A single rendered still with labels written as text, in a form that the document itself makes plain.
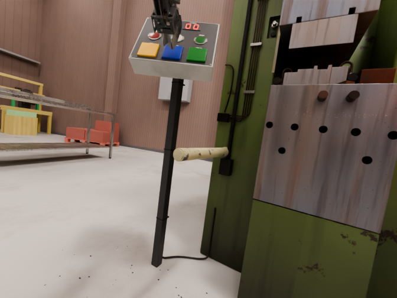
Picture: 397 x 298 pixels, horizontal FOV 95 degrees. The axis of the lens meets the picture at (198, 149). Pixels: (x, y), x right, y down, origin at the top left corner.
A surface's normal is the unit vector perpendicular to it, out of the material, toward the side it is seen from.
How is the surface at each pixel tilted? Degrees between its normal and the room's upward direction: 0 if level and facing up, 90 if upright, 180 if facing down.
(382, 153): 90
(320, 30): 90
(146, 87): 90
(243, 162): 90
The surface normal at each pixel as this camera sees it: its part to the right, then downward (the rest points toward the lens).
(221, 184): -0.48, 0.01
